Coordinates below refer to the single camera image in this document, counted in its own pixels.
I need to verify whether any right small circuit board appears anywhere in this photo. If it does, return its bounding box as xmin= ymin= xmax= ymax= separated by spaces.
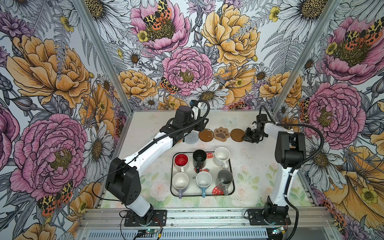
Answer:
xmin=271 ymin=227 xmax=286 ymax=235

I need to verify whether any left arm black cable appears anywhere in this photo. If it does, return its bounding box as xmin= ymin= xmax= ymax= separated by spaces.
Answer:
xmin=91 ymin=99 xmax=211 ymax=205

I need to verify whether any matte brown wooden coaster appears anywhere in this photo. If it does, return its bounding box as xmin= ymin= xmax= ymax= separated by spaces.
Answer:
xmin=231 ymin=129 xmax=245 ymax=142

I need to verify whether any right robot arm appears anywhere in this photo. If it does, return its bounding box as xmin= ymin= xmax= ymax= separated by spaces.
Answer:
xmin=243 ymin=114 xmax=306 ymax=225

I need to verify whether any black mug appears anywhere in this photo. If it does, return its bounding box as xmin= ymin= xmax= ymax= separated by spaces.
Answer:
xmin=193 ymin=150 xmax=207 ymax=174

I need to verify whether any red interior mug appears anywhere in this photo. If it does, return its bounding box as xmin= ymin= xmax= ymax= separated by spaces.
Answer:
xmin=174 ymin=154 xmax=189 ymax=173

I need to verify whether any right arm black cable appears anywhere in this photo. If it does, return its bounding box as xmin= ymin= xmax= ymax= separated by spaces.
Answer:
xmin=259 ymin=104 xmax=325 ymax=240

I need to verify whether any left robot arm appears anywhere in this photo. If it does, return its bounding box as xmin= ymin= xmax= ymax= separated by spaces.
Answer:
xmin=106 ymin=100 xmax=210 ymax=226

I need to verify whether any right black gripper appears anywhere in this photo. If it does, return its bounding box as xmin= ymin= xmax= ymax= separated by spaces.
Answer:
xmin=241 ymin=127 xmax=268 ymax=144

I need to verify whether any green circuit board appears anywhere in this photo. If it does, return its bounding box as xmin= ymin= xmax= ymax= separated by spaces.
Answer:
xmin=135 ymin=229 xmax=163 ymax=238

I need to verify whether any grey crochet coaster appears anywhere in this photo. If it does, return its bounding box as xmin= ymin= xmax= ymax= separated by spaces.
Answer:
xmin=184 ymin=132 xmax=199 ymax=145

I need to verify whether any grey mug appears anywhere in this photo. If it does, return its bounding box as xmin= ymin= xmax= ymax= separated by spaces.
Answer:
xmin=217 ymin=169 xmax=233 ymax=196

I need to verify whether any aluminium front rail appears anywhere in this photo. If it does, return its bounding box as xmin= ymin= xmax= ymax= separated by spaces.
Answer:
xmin=79 ymin=207 xmax=335 ymax=230

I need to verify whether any white mug purple handle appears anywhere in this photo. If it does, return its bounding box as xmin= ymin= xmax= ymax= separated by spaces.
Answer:
xmin=172 ymin=172 xmax=190 ymax=199

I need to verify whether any white mug blue handle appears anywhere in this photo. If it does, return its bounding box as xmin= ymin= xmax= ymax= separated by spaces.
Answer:
xmin=196 ymin=171 xmax=213 ymax=198

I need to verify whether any glossy brown wooden coaster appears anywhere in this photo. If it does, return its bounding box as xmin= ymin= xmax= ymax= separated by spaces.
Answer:
xmin=199 ymin=129 xmax=214 ymax=142

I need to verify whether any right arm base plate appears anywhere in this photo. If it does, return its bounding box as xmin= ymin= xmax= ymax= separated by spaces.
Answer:
xmin=246 ymin=209 xmax=292 ymax=226

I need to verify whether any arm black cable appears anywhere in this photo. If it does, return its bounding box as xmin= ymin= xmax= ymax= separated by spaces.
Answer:
xmin=91 ymin=99 xmax=211 ymax=205
xmin=259 ymin=104 xmax=325 ymax=240

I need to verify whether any white tray with strawberries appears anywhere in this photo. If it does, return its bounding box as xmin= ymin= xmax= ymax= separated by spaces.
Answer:
xmin=171 ymin=152 xmax=235 ymax=199

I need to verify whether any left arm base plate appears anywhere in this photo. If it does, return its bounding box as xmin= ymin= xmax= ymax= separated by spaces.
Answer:
xmin=124 ymin=210 xmax=168 ymax=227

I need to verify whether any cork paw print coaster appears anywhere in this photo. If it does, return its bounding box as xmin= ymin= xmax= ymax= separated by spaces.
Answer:
xmin=214 ymin=127 xmax=231 ymax=142

